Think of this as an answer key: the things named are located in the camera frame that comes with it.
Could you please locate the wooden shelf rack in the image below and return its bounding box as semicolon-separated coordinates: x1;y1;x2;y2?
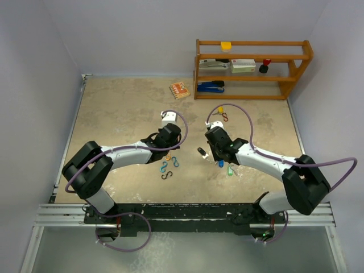
193;40;314;100

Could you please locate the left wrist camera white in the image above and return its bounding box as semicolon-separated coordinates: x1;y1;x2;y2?
160;111;177;128

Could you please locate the black base frame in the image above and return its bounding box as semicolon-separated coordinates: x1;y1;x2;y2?
83;202;287;239

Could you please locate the light-blue S carabiner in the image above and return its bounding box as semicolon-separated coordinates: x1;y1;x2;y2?
171;156;179;167

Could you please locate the white stapler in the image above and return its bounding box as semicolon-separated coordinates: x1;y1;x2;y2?
198;59;230;70

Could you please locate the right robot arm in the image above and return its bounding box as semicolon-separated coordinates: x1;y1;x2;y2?
205;126;331;222

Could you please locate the silver key with black tag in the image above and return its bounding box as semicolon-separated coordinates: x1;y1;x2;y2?
197;147;209;160

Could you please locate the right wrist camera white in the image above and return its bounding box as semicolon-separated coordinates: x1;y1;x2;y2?
205;121;224;130

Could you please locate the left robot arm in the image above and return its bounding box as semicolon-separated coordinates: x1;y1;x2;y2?
62;123;181;223

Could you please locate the teal S carabiner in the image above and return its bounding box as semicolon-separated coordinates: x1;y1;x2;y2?
160;161;168;173

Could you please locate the white red box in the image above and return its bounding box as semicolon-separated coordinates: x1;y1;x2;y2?
230;59;256;73

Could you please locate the black S carabiner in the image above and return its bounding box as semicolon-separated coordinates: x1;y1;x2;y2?
161;171;173;180

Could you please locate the orange spiral notebook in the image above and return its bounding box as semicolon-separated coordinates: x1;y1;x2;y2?
169;82;191;100

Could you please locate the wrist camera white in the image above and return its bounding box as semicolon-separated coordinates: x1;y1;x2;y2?
205;121;224;130
160;111;177;128

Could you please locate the red S carabiner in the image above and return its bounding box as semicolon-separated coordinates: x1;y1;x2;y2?
221;113;229;122

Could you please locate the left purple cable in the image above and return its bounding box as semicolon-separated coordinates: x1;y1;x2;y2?
65;109;189;253

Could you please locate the silver key with green tag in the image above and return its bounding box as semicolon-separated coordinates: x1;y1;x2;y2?
227;164;237;176

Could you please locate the blue black stapler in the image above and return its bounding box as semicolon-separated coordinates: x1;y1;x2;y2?
197;80;225;93

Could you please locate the silver key with yellow tag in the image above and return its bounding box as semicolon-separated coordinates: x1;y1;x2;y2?
212;106;224;115

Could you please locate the yellow box on shelf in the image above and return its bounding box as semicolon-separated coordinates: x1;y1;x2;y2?
220;42;232;52

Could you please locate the red black stamp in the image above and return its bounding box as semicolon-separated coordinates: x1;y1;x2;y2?
259;59;271;74

